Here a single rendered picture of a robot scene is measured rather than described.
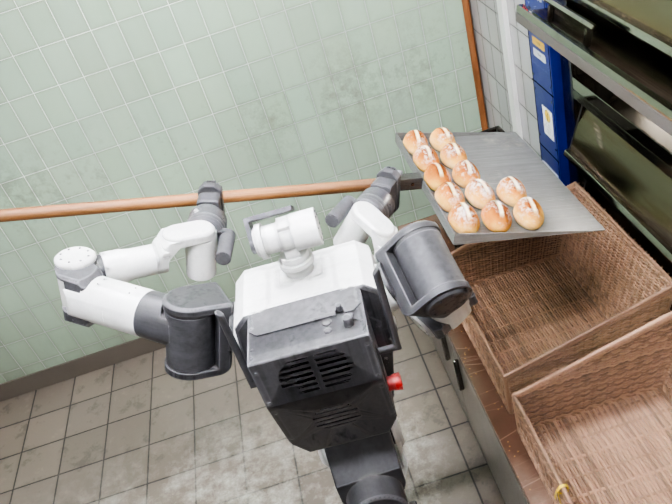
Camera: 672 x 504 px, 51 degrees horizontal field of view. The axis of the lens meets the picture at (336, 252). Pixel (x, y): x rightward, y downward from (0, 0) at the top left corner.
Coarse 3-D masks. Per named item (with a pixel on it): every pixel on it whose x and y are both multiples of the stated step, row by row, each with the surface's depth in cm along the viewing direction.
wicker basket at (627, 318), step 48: (576, 192) 219; (528, 240) 229; (576, 240) 223; (624, 240) 196; (480, 288) 233; (528, 288) 226; (576, 288) 221; (624, 288) 198; (480, 336) 196; (528, 336) 210; (576, 336) 180; (528, 384) 186
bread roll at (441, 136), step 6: (432, 132) 198; (438, 132) 195; (444, 132) 194; (450, 132) 195; (432, 138) 196; (438, 138) 194; (444, 138) 193; (450, 138) 193; (432, 144) 196; (438, 144) 194; (444, 144) 193; (438, 150) 195
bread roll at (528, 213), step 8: (520, 200) 164; (528, 200) 162; (520, 208) 162; (528, 208) 161; (536, 208) 161; (520, 216) 162; (528, 216) 160; (536, 216) 160; (520, 224) 162; (528, 224) 160; (536, 224) 160
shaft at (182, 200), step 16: (224, 192) 171; (240, 192) 171; (256, 192) 172; (272, 192) 172; (288, 192) 173; (304, 192) 174; (320, 192) 174; (336, 192) 175; (16, 208) 165; (32, 208) 165; (48, 208) 165; (64, 208) 166; (80, 208) 166; (96, 208) 167; (112, 208) 167; (128, 208) 168; (144, 208) 169; (160, 208) 170
